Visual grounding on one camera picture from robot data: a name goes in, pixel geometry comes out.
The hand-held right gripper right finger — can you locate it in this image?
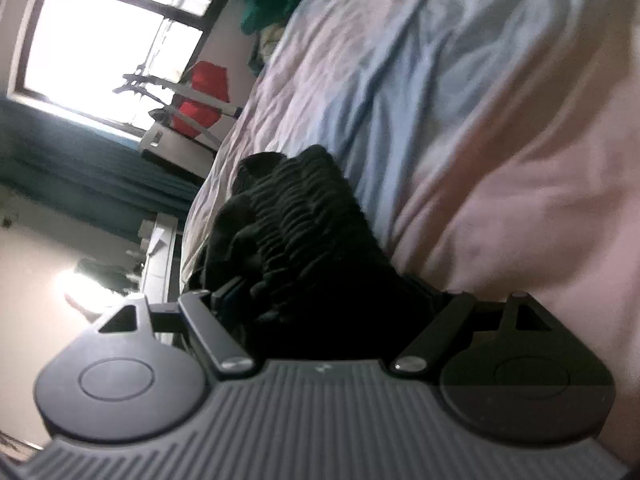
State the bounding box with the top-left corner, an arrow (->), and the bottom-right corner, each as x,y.
392,290 -> 557,374

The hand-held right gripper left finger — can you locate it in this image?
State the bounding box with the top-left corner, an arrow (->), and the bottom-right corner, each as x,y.
95,277 -> 254,374

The dark garment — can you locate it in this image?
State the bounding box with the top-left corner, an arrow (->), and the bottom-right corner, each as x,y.
192,144 -> 453,361

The white cabinet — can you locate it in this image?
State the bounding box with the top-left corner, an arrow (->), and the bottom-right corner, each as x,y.
137,212 -> 182,298

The teal curtain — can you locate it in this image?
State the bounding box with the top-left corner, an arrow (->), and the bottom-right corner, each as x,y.
0,97 -> 208,243

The red cloth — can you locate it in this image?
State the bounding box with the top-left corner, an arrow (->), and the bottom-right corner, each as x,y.
176,60 -> 232,139

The pale bed sheet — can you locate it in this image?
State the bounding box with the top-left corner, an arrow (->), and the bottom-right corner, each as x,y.
180,0 -> 640,461

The white drying rack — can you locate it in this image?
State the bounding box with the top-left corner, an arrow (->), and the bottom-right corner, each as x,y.
111,62 -> 247,152

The bright window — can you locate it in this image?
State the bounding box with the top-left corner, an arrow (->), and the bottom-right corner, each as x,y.
6,0 -> 231,141

